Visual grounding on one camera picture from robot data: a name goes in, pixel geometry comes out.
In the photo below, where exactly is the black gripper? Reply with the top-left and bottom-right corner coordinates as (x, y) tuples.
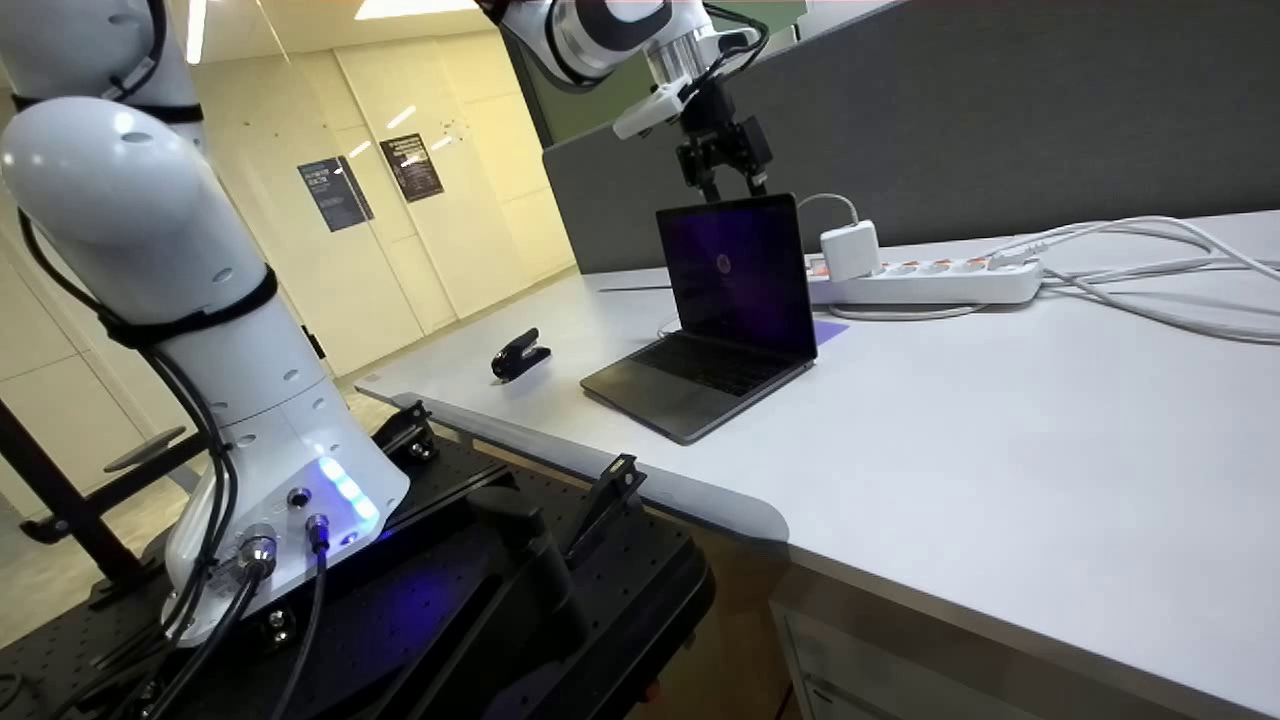
(672, 77), (777, 209)

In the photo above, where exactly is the grey laptop with dark screen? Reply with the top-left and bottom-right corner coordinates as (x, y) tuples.
(576, 194), (824, 448)

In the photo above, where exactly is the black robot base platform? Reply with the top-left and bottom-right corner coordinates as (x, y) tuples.
(0, 422), (721, 720)

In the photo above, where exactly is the white power adapter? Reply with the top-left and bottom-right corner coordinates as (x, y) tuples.
(816, 220), (884, 285)

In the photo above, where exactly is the white power strip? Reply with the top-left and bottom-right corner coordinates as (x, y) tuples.
(805, 251), (1047, 316)

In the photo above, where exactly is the small black stapler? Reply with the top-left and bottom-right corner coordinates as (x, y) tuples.
(488, 325), (556, 390)

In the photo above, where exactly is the black table clamp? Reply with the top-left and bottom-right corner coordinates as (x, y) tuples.
(563, 448), (652, 551)
(367, 398), (441, 474)

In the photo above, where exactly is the white under-desk cabinet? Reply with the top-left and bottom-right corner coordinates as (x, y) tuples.
(763, 597), (1111, 720)

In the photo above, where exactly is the white ceiling light strip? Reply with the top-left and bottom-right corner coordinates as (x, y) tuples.
(180, 0), (211, 69)

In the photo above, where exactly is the black metal stand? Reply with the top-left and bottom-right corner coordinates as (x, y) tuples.
(0, 398), (211, 612)

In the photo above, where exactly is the thin white adapter cable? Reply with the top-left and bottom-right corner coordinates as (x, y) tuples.
(792, 188), (864, 236)

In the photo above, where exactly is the grey partition wall panel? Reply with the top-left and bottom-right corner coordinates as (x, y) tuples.
(540, 0), (1280, 276)

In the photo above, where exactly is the dark brown wall poster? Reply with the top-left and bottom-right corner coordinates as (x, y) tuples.
(377, 127), (449, 209)

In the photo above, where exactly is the dark blue wall poster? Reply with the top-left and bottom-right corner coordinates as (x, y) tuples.
(290, 153), (377, 236)

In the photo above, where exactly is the thick white power cable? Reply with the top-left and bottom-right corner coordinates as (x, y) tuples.
(916, 214), (1280, 351)

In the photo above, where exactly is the black cable bundle on arm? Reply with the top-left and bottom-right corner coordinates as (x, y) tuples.
(0, 0), (290, 720)

